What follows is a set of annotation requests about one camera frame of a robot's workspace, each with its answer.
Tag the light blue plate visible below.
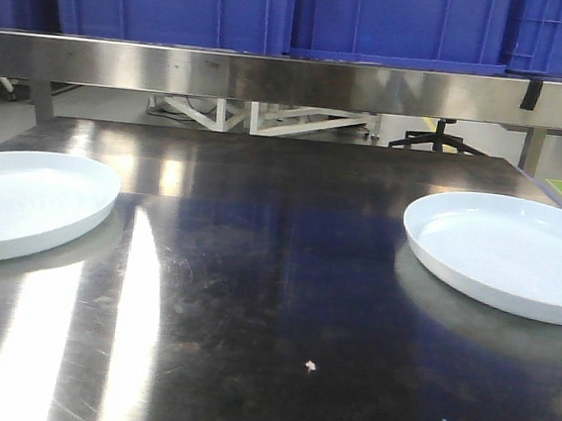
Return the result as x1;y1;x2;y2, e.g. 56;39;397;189
402;191;562;325
0;151;121;261

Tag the black stool base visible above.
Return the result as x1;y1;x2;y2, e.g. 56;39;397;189
387;118;485;157

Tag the blue plastic crate centre-right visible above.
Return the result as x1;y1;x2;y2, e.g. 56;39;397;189
289;0;511;75

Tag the black tape strip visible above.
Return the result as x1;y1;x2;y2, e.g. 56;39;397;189
519;78;544;111

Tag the blue plastic crate centre-left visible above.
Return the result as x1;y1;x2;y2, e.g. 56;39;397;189
57;0;295;55

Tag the white metal frame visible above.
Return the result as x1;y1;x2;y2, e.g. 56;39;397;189
146;93;383;139

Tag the stainless steel shelf rail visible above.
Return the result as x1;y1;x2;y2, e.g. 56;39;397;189
0;31;562;129

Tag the steel shelf post right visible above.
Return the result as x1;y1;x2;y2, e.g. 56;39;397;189
517;127;548;177

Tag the steel shelf post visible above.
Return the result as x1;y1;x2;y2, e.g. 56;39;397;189
29;79;56;125
517;127;548;177

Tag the steel shelf post left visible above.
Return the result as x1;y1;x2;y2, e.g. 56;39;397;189
29;79;56;125

